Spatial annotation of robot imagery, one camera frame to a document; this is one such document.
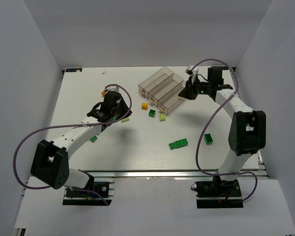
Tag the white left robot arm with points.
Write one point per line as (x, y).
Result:
(51, 159)

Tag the small yellow lego brick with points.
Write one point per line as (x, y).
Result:
(144, 106)

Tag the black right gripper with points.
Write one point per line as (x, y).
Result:
(189, 91)

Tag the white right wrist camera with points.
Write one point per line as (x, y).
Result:
(192, 71)

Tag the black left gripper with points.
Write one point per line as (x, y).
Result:
(124, 113)

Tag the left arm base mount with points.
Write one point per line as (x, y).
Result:
(101, 195)

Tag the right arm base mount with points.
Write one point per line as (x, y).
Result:
(217, 195)

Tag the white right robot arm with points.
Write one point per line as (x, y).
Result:
(247, 133)

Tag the long green lego plate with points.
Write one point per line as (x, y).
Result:
(178, 144)

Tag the green lego brick lower left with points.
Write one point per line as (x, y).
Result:
(93, 139)

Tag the small green lego brick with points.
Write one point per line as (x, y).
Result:
(152, 113)

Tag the green lego brick right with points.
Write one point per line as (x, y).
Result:
(208, 139)

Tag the aluminium rail front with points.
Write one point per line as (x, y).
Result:
(148, 174)

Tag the blue label left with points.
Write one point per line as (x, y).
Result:
(73, 70)

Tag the clear three-compartment container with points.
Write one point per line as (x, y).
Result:
(162, 89)

